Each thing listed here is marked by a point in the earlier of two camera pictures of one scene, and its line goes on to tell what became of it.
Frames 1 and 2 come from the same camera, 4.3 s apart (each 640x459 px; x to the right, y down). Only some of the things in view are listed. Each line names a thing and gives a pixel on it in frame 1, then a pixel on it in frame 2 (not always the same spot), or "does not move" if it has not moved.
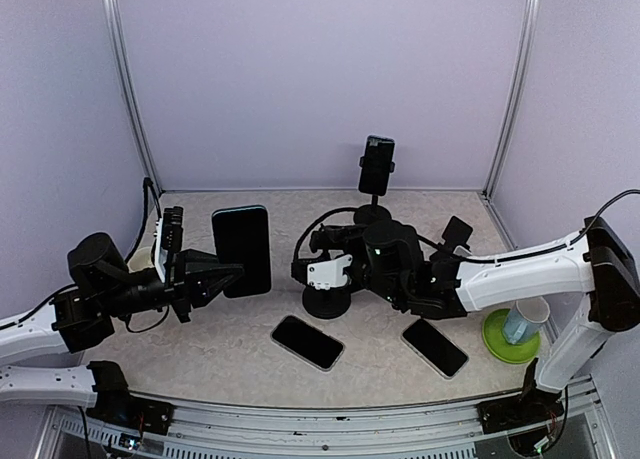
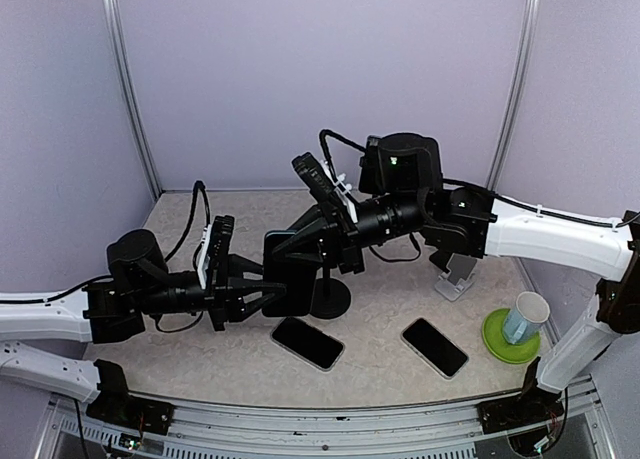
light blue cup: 524,318 does not move
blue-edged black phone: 376,171 does not move
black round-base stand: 326,303 does not move
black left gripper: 181,289 -> 220,298
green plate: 506,351 does not move
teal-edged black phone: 242,237 -> 297,274
